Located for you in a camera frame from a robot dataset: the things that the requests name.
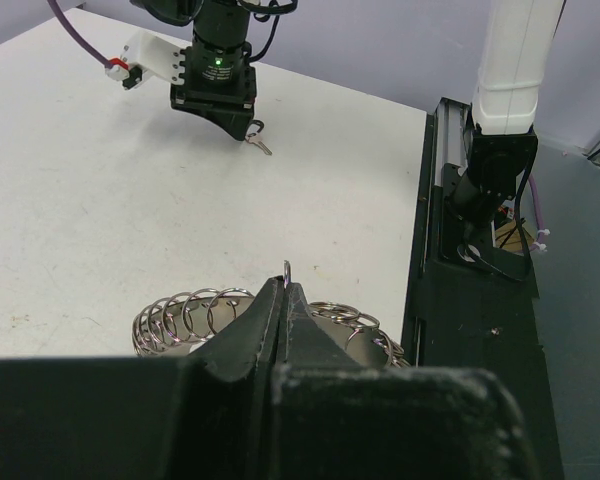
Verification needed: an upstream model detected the metal key organizer disc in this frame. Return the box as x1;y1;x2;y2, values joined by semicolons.
131;264;411;369

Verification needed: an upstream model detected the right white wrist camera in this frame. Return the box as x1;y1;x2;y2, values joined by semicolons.
105;31;185;90

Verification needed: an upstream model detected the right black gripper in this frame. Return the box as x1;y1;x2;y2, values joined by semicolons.
170;33;257;141

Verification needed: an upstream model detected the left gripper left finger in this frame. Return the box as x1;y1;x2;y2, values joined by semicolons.
0;277;286;480

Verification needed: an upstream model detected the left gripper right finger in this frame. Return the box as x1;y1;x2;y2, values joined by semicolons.
269;283;535;479

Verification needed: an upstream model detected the black tag key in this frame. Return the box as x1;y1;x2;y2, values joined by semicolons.
245;119;273;156

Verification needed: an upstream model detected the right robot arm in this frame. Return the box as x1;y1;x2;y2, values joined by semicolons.
140;1;563;227

